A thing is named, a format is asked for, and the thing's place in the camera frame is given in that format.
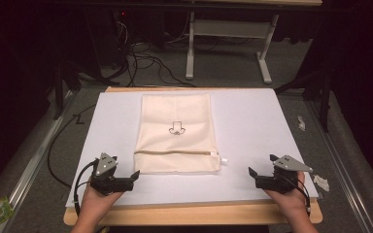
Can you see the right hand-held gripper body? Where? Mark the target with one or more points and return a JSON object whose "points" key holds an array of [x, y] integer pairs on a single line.
{"points": [[288, 163]]}

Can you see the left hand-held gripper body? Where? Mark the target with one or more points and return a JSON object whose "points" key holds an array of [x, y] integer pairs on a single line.
{"points": [[105, 165]]}

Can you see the cream cloth zipper bag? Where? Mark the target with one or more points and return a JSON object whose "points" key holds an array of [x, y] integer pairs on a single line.
{"points": [[175, 110]]}

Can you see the person's right hand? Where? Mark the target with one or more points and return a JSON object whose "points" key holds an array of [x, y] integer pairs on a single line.
{"points": [[289, 200]]}

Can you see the person's left hand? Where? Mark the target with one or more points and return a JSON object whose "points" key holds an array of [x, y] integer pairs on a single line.
{"points": [[95, 204]]}

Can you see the white foam mat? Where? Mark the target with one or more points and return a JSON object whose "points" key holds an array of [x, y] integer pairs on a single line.
{"points": [[249, 129]]}

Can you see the large crumpled white scrap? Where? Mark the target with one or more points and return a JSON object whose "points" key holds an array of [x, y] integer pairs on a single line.
{"points": [[321, 183]]}

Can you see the small crumpled white scrap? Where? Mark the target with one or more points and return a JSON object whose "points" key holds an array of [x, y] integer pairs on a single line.
{"points": [[301, 123]]}

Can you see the black metal stand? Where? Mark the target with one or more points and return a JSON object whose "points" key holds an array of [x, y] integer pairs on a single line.
{"points": [[60, 90], [325, 97]]}

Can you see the silver metal floor rail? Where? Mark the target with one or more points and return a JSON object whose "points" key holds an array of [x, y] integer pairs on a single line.
{"points": [[340, 171], [29, 168]]}

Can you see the white metal desk frame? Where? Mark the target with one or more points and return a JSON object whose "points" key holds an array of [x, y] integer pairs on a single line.
{"points": [[230, 28]]}

